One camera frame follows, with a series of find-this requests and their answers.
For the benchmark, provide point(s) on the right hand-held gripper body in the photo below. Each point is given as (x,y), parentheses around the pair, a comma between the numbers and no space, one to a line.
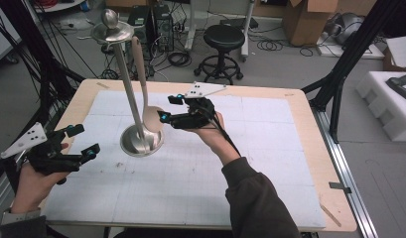
(194,117)

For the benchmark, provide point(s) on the black metal frame strut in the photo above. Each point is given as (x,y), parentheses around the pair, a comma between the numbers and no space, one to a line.
(25,39)
(356,43)

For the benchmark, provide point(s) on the black flat device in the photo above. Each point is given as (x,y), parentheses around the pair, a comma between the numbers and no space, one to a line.
(238,23)

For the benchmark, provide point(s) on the cardboard box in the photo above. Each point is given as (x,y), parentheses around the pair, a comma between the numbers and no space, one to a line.
(309,23)

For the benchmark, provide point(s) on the white grid mat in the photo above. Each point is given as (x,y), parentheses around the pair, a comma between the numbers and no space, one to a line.
(177,188)

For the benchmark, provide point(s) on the wooden spoon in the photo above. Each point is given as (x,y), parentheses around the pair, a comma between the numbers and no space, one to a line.
(152,119)

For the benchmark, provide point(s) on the aluminium frame rail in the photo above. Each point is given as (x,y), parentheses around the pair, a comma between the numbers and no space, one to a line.
(339,165)

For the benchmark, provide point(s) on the white foam sheet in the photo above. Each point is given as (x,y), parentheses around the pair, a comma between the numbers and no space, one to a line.
(400,49)

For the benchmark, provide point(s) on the white foam block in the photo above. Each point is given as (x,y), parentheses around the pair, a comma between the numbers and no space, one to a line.
(385,109)

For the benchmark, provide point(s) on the person's right hand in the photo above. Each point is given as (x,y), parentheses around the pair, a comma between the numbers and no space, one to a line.
(217,142)

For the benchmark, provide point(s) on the grey round device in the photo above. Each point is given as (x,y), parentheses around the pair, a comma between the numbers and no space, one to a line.
(347,28)

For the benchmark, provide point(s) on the person's left hand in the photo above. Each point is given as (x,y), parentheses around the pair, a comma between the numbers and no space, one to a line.
(28,191)

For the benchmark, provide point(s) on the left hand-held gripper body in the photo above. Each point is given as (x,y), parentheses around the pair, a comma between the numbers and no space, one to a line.
(50,153)

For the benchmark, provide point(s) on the black computer tower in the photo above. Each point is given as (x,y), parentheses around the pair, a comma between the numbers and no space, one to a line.
(139,20)
(163,26)

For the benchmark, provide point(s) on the metal utensil stand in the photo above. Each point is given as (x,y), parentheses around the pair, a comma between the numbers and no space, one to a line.
(137,132)

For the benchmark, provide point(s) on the black curved part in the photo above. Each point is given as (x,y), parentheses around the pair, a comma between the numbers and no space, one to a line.
(402,86)

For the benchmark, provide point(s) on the white stand leg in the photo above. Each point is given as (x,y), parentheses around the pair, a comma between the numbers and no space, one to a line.
(246,36)
(191,23)

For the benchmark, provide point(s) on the black round stool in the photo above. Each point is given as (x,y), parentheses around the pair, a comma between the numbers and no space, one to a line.
(223,38)

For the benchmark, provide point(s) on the grey wristwatch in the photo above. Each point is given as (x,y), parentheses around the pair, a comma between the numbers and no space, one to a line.
(20,216)

